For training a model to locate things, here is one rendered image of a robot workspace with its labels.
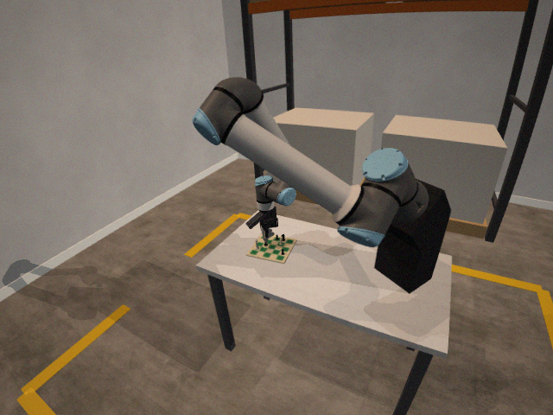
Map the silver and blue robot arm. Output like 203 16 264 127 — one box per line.
193 77 429 247

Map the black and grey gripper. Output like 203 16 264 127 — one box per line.
259 207 278 244

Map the green and cream chessboard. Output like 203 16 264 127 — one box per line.
246 234 297 264

